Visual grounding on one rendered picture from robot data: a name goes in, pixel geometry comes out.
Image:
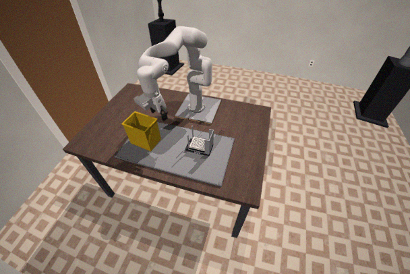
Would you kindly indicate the yellow plastics bin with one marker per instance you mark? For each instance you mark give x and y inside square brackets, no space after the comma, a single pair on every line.
[142,130]

